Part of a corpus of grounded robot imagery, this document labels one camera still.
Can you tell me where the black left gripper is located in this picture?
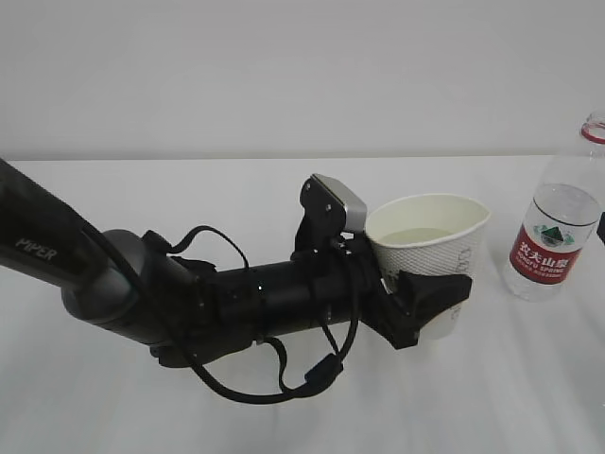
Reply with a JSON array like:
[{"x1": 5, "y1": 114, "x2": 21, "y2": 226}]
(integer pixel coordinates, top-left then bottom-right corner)
[{"x1": 344, "y1": 236, "x2": 473, "y2": 350}]

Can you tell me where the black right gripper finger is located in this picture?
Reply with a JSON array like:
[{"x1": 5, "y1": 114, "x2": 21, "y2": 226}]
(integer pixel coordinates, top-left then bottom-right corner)
[{"x1": 596, "y1": 212, "x2": 605, "y2": 244}]

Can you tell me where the clear Nongfu Spring water bottle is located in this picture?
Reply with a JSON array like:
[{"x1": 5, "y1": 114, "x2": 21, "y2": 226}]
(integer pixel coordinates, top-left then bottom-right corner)
[{"x1": 502, "y1": 111, "x2": 604, "y2": 301}]

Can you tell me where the white paper coffee cup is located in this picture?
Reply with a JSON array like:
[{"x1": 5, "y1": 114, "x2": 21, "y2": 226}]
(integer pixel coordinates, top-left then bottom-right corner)
[{"x1": 365, "y1": 194, "x2": 491, "y2": 343}]

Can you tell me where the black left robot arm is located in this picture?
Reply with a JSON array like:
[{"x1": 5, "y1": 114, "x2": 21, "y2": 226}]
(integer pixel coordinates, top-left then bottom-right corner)
[{"x1": 1, "y1": 163, "x2": 472, "y2": 368}]

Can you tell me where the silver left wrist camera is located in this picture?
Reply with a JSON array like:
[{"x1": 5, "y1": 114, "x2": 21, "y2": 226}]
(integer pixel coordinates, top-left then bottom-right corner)
[{"x1": 290, "y1": 173, "x2": 369, "y2": 259}]

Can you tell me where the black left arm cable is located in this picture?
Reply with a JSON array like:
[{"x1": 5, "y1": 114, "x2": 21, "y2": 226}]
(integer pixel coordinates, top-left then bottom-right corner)
[{"x1": 79, "y1": 225, "x2": 360, "y2": 406}]

